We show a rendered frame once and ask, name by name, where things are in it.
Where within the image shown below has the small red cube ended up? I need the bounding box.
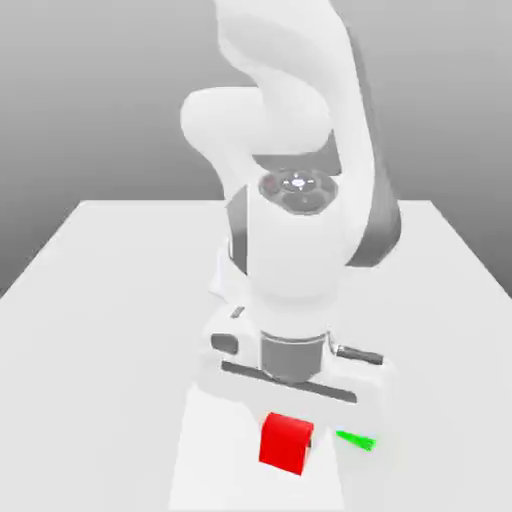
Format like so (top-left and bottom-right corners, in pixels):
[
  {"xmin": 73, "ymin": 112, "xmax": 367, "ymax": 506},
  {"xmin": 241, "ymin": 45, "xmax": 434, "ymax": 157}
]
[{"xmin": 258, "ymin": 412, "xmax": 316, "ymax": 477}]

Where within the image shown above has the small green cube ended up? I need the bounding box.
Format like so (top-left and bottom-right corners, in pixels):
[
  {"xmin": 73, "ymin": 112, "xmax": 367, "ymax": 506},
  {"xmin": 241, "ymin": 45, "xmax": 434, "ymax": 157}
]
[{"xmin": 334, "ymin": 430, "xmax": 378, "ymax": 453}]

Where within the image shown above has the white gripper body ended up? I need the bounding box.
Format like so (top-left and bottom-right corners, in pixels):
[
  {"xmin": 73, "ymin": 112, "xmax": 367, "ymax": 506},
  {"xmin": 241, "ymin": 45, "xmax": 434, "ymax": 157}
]
[{"xmin": 197, "ymin": 346, "xmax": 390, "ymax": 431}]

